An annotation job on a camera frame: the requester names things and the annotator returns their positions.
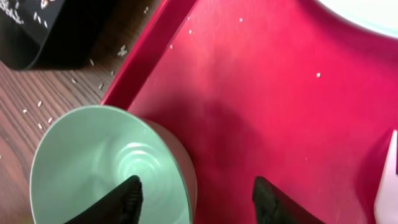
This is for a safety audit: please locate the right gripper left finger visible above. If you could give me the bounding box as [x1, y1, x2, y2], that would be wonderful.
[65, 175, 144, 224]

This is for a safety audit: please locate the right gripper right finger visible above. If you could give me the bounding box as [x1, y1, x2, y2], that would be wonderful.
[252, 176, 325, 224]

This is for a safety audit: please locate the mint green bowl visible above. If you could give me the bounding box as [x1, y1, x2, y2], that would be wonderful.
[30, 105, 197, 224]

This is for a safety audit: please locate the food scraps and rice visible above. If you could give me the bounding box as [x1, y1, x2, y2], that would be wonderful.
[1, 0, 62, 29]

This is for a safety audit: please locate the white plastic fork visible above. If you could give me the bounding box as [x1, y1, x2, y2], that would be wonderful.
[374, 130, 398, 224]

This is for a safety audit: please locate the red serving tray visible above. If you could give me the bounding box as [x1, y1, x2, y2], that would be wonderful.
[102, 0, 397, 223]

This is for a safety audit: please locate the black rectangular tray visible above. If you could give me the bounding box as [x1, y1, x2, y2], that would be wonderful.
[1, 0, 116, 71]

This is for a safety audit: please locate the light blue plate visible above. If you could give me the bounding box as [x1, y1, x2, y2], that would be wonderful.
[317, 0, 397, 39]

